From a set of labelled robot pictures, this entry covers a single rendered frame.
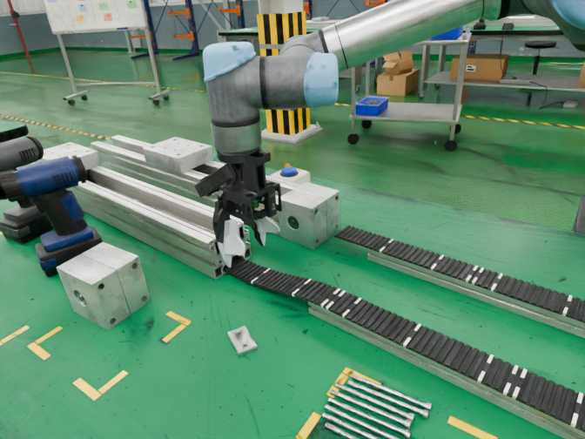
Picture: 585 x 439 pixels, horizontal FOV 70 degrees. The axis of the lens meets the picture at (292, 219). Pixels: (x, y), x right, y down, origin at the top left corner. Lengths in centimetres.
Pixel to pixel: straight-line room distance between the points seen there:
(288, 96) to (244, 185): 16
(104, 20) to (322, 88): 604
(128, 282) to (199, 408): 26
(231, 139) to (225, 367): 33
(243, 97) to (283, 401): 42
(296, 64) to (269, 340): 41
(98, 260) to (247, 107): 36
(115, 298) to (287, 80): 44
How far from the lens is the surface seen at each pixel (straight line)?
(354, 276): 79
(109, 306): 75
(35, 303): 91
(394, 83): 577
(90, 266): 76
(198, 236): 79
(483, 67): 553
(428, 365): 63
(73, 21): 687
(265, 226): 77
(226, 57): 61
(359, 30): 73
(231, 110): 62
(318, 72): 61
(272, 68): 62
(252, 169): 64
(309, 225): 84
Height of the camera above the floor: 125
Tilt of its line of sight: 28 degrees down
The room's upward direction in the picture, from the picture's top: 4 degrees counter-clockwise
